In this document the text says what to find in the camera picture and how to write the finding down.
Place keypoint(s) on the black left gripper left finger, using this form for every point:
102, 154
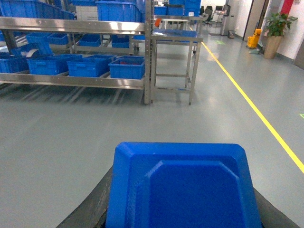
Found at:
92, 212

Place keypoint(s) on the blue storage bin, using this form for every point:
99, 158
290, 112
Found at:
12, 64
92, 66
51, 65

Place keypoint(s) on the potted plant in gold pot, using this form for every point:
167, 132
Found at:
276, 25

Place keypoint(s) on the stainless steel side table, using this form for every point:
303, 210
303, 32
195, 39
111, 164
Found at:
175, 59

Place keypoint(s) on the yellow mop bucket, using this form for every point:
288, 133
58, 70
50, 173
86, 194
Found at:
252, 41

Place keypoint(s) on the blue plastic tray part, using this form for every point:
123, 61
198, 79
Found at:
181, 185

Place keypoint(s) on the steel shelf rack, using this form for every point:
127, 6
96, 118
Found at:
33, 29

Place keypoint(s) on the blue bin with red parts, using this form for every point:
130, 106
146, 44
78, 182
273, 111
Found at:
127, 68

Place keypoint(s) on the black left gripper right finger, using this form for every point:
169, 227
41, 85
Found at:
271, 217

